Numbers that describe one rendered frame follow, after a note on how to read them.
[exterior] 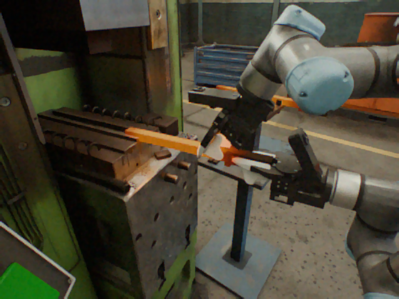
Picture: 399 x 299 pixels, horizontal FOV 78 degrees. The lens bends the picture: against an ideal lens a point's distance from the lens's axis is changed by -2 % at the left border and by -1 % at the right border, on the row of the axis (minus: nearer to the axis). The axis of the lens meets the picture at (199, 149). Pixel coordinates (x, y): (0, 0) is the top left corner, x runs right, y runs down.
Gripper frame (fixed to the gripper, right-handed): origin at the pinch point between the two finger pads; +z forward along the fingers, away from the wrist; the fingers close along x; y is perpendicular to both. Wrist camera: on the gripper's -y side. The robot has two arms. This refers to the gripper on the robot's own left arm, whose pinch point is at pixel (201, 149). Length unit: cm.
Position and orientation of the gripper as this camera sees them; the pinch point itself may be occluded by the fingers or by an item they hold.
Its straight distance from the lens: 62.1
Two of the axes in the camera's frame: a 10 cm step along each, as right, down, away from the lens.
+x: 4.4, -4.4, 7.8
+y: 7.8, 6.1, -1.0
